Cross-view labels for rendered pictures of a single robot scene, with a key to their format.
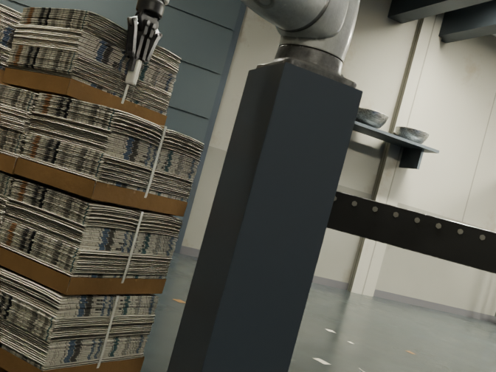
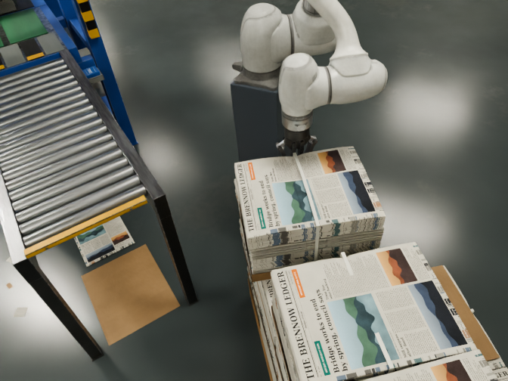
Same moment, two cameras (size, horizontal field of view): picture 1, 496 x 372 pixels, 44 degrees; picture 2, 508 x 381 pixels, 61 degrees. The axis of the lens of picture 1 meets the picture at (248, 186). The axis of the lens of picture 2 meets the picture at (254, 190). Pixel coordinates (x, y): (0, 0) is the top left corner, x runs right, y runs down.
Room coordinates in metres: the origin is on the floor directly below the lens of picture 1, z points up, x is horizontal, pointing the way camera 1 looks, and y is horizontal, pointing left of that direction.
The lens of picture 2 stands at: (2.43, 1.07, 1.96)
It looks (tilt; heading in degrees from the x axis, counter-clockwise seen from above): 47 degrees down; 231
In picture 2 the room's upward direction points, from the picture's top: 5 degrees counter-clockwise
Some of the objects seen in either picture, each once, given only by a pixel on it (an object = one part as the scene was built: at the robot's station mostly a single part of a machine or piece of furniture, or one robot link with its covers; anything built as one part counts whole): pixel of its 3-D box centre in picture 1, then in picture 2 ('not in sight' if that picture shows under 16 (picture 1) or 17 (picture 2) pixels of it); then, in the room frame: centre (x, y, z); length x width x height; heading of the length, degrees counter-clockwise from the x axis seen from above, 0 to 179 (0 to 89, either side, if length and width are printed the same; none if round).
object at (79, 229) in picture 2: not in sight; (88, 225); (2.26, -0.05, 0.81); 0.43 x 0.03 x 0.02; 169
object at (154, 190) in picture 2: (454, 242); (106, 119); (1.87, -0.65, 0.74); 1.34 x 0.05 x 0.12; 79
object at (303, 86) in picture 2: not in sight; (302, 83); (1.67, 0.40, 1.30); 0.13 x 0.11 x 0.16; 144
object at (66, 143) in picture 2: not in sight; (56, 148); (2.14, -0.58, 0.77); 0.47 x 0.05 x 0.05; 169
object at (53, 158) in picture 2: not in sight; (60, 156); (2.16, -0.51, 0.77); 0.47 x 0.05 x 0.05; 169
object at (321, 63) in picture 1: (314, 71); (258, 68); (1.41, -0.08, 1.03); 0.22 x 0.18 x 0.06; 113
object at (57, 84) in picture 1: (57, 88); not in sight; (1.69, 0.58, 0.86); 0.29 x 0.16 x 0.04; 56
